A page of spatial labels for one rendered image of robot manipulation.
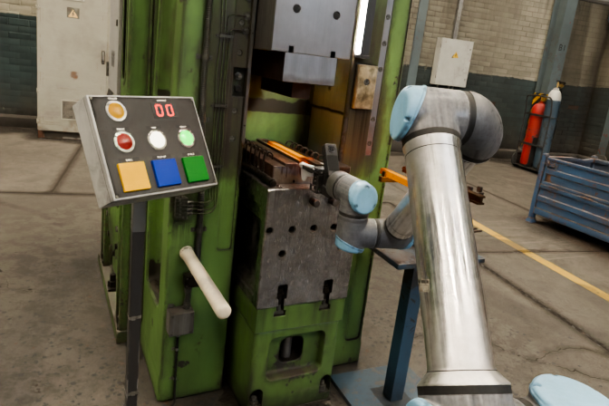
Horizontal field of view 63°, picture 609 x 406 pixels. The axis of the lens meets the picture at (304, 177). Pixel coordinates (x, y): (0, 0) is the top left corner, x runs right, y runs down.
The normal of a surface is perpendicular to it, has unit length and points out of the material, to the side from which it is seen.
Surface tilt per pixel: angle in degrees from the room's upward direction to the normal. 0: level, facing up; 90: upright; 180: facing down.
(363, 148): 90
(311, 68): 90
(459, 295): 54
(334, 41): 90
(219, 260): 90
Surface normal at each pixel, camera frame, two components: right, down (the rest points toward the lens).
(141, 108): 0.73, -0.29
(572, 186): -0.91, -0.03
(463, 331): -0.06, -0.40
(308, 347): 0.44, 0.26
